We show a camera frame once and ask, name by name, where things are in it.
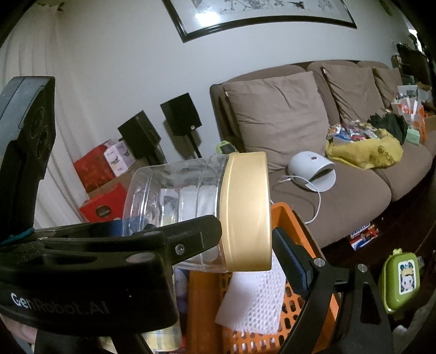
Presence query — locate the white curtain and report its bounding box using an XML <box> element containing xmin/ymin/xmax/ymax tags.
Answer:
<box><xmin>0</xmin><ymin>3</ymin><xmax>89</xmax><ymax>228</ymax></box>

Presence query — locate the black framed ink painting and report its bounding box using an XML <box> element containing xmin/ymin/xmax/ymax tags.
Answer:
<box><xmin>162</xmin><ymin>0</ymin><xmax>358</xmax><ymax>44</ymax></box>

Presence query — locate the black speaker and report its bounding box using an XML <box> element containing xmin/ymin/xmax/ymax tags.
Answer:
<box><xmin>160</xmin><ymin>93</ymin><xmax>201</xmax><ymax>136</ymax></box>
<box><xmin>118</xmin><ymin>111</ymin><xmax>161</xmax><ymax>160</ymax></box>

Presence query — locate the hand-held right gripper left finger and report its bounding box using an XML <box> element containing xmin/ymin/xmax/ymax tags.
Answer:
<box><xmin>34</xmin><ymin>335</ymin><xmax>155</xmax><ymax>354</ymax></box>

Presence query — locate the white lamp cable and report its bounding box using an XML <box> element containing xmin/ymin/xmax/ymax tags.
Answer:
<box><xmin>277</xmin><ymin>175</ymin><xmax>322</xmax><ymax>225</ymax></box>

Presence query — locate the orange plastic basket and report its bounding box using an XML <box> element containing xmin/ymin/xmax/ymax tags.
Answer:
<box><xmin>186</xmin><ymin>202</ymin><xmax>341</xmax><ymax>354</ymax></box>

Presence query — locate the yellow cloth bag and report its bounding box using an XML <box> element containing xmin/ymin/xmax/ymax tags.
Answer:
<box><xmin>325</xmin><ymin>134</ymin><xmax>404</xmax><ymax>170</ymax></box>

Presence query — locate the medium brown sofa cushion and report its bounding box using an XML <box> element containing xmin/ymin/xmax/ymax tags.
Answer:
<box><xmin>322</xmin><ymin>65</ymin><xmax>387</xmax><ymax>125</ymax></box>

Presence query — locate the red white blue snack box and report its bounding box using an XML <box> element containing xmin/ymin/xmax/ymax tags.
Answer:
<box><xmin>348</xmin><ymin>221</ymin><xmax>380</xmax><ymax>252</ymax></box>

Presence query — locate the clear plastic jar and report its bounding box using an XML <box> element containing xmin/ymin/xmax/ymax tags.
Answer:
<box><xmin>123</xmin><ymin>154</ymin><xmax>232</xmax><ymax>273</ymax></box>

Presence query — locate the black cloth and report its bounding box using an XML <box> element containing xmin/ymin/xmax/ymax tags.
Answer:
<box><xmin>370</xmin><ymin>113</ymin><xmax>407</xmax><ymax>144</ymax></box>

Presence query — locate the dark wooden furniture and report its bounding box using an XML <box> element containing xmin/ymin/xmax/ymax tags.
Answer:
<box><xmin>397</xmin><ymin>44</ymin><xmax>433</xmax><ymax>84</ymax></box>

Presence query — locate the red gold-print gift box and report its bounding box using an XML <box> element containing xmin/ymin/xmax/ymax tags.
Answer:
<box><xmin>73</xmin><ymin>145</ymin><xmax>116</xmax><ymax>193</ymax></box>

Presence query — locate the beige cloth bundle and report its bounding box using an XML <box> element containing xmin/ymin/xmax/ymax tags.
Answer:
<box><xmin>392</xmin><ymin>300</ymin><xmax>430</xmax><ymax>354</ymax></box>

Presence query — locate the yellow plaid tablecloth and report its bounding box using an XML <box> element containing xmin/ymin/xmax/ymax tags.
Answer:
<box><xmin>141</xmin><ymin>325</ymin><xmax>183</xmax><ymax>353</ymax></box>

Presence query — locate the brown cardboard box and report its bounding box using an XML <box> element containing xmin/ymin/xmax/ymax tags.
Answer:
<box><xmin>89</xmin><ymin>160</ymin><xmax>144</xmax><ymax>200</ymax></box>

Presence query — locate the red gift box oval label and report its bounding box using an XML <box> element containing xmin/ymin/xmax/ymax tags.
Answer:
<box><xmin>80</xmin><ymin>182</ymin><xmax>128</xmax><ymax>223</ymax></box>

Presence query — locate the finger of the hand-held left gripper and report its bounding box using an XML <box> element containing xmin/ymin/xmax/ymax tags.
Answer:
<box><xmin>116</xmin><ymin>214</ymin><xmax>223</xmax><ymax>266</ymax></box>
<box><xmin>36</xmin><ymin>220</ymin><xmax>127</xmax><ymax>241</ymax></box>

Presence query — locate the large brown sofa cushion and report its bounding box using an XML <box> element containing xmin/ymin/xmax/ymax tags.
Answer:
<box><xmin>223</xmin><ymin>71</ymin><xmax>330</xmax><ymax>171</ymax></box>

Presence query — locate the small brown sofa cushion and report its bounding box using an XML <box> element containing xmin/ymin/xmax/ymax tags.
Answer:
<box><xmin>373</xmin><ymin>67</ymin><xmax>404</xmax><ymax>106</ymax></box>

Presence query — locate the green cartoon sticker lunch box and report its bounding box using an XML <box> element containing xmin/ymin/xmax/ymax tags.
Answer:
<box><xmin>378</xmin><ymin>249</ymin><xmax>419</xmax><ymax>314</ymax></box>

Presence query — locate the green black power station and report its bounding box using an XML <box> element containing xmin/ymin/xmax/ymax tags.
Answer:
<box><xmin>216</xmin><ymin>140</ymin><xmax>237</xmax><ymax>155</ymax></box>

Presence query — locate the pink white box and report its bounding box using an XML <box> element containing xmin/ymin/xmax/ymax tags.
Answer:
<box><xmin>104</xmin><ymin>141</ymin><xmax>133</xmax><ymax>176</ymax></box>

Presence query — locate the pile of snack packets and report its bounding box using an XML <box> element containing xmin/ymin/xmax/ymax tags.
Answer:
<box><xmin>329</xmin><ymin>121</ymin><xmax>389</xmax><ymax>142</ymax></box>

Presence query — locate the brown sofa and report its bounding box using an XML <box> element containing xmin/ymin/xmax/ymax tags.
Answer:
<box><xmin>209</xmin><ymin>60</ymin><xmax>436</xmax><ymax>249</ymax></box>

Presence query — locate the white dome lamp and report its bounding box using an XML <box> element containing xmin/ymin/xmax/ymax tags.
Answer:
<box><xmin>288</xmin><ymin>151</ymin><xmax>336</xmax><ymax>193</ymax></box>

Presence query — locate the white foam net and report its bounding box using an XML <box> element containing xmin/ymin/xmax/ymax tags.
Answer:
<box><xmin>214</xmin><ymin>254</ymin><xmax>287</xmax><ymax>336</ymax></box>

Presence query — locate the orange white paper bag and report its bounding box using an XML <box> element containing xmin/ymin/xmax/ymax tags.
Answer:
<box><xmin>392</xmin><ymin>99</ymin><xmax>426</xmax><ymax>144</ymax></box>

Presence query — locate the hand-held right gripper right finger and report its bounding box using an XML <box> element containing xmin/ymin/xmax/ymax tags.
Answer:
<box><xmin>272</xmin><ymin>227</ymin><xmax>394</xmax><ymax>354</ymax></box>

